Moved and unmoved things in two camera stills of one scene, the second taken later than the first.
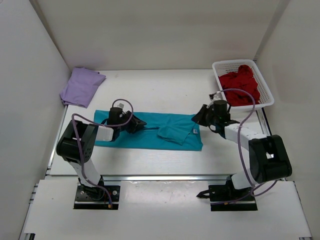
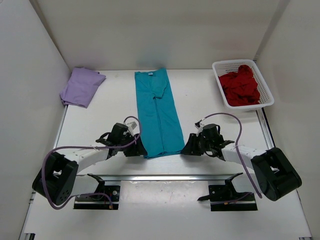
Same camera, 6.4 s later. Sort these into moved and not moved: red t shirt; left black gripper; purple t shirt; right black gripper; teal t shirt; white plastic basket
Moved: teal t shirt; left black gripper; right black gripper
Not moved: red t shirt; purple t shirt; white plastic basket
